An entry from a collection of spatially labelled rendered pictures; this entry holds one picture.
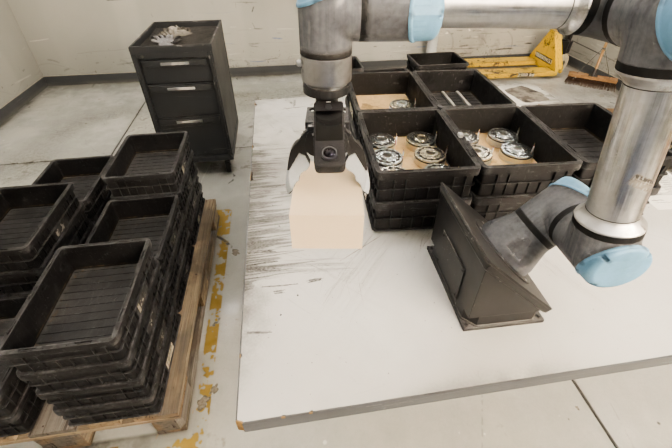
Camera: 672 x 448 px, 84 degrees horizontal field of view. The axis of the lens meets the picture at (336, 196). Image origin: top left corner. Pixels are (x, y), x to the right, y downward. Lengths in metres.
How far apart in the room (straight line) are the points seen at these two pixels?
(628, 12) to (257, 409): 0.93
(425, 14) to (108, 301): 1.26
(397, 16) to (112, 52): 4.40
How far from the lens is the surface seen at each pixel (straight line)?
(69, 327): 1.45
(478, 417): 1.70
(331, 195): 0.64
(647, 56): 0.70
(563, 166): 1.24
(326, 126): 0.56
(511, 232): 0.95
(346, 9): 0.53
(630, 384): 2.04
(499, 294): 0.93
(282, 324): 0.97
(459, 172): 1.09
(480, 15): 0.71
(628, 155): 0.76
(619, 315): 1.20
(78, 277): 1.60
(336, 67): 0.55
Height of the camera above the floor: 1.50
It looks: 37 degrees down
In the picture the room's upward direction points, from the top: straight up
